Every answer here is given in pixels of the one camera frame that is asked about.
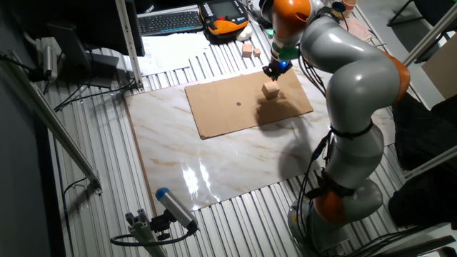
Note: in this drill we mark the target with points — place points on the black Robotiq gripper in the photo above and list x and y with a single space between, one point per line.
280 66

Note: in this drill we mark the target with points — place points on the large wooden cube block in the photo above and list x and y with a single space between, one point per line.
270 91

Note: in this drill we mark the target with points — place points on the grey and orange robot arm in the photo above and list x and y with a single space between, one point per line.
357 82

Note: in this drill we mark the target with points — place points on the medium wooden block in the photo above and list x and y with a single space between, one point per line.
247 50

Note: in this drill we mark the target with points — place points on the small wooden cube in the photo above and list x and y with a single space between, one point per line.
256 53

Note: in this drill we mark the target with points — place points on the brown cardboard sheet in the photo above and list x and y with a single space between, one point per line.
221 114

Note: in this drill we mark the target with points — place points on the orange and black teach pendant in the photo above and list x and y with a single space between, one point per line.
225 18

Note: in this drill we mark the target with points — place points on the plain white paper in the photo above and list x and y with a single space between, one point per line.
182 50

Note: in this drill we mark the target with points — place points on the dark blue cup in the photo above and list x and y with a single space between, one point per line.
338 7

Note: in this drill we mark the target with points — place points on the pink cloth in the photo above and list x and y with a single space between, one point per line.
358 30

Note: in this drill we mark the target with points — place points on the tan cup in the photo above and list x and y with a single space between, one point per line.
350 5

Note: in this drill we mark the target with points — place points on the marble pattern board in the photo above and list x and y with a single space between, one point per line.
214 167

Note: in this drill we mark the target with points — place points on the black computer keyboard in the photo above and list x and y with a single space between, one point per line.
169 23

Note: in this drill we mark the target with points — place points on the printed paper sheet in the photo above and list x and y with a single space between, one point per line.
150 64

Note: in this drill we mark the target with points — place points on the black bag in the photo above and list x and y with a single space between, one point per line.
425 200
421 135

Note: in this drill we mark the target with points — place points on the black chair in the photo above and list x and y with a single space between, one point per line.
428 10

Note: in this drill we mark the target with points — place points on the brown panel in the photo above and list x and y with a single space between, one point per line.
442 71

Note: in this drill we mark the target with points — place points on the black computer monitor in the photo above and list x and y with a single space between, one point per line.
71 28

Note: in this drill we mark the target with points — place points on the silver cylindrical device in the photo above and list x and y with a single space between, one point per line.
50 62

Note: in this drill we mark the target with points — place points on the aluminium extrusion post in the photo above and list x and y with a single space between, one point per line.
428 35
128 43

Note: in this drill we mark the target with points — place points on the silver camera with blue cap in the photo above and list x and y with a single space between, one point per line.
175 208

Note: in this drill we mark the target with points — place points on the aluminium camera mount extrusion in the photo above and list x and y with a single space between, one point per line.
143 232

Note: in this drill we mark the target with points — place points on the long aluminium frame bar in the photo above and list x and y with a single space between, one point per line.
53 121

